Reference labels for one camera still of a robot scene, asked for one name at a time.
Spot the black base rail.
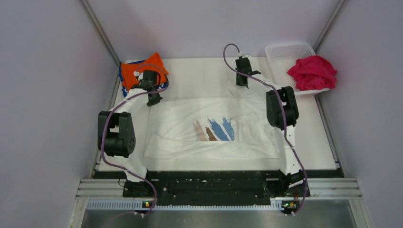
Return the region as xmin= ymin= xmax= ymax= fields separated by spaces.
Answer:
xmin=93 ymin=169 xmax=345 ymax=209

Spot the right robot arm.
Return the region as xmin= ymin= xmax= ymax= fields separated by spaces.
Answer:
xmin=235 ymin=54 xmax=308 ymax=199

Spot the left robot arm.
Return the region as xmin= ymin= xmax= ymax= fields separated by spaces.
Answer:
xmin=97 ymin=70 xmax=169 ymax=198

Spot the pink crumpled t-shirt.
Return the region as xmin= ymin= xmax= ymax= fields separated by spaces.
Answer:
xmin=287 ymin=55 xmax=337 ymax=91

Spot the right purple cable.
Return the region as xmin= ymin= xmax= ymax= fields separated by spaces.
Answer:
xmin=222 ymin=43 xmax=307 ymax=217

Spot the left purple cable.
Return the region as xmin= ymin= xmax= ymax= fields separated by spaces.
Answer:
xmin=100 ymin=63 xmax=169 ymax=218

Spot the white plastic basket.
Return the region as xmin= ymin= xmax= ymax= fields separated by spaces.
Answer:
xmin=265 ymin=42 xmax=329 ymax=96

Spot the blue folded t-shirt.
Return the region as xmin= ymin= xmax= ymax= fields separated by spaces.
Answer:
xmin=118 ymin=60 xmax=167 ymax=97

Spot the purple cable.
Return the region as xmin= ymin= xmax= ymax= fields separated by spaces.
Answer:
xmin=222 ymin=43 xmax=307 ymax=217
xmin=100 ymin=63 xmax=169 ymax=218

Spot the white printed t-shirt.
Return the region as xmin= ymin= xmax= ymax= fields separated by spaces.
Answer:
xmin=144 ymin=84 xmax=279 ymax=160

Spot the orange folded t-shirt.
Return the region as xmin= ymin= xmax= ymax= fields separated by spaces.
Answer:
xmin=119 ymin=52 xmax=169 ymax=93

